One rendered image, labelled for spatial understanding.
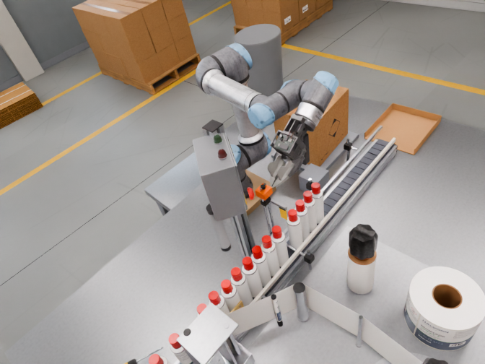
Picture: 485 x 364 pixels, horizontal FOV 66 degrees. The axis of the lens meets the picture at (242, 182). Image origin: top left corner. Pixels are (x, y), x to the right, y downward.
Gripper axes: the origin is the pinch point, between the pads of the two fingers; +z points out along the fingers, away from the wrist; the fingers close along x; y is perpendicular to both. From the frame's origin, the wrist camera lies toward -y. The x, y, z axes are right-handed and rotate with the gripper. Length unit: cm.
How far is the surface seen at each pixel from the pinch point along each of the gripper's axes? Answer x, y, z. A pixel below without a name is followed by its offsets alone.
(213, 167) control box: -7.5, 19.7, 4.9
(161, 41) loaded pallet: -316, -161, -106
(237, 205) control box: -4.0, 6.3, 11.0
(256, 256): -2.9, -17.1, 23.3
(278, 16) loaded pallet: -245, -235, -207
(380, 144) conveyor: -5, -79, -47
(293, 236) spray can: -2.3, -34.3, 11.7
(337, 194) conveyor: -5, -60, -13
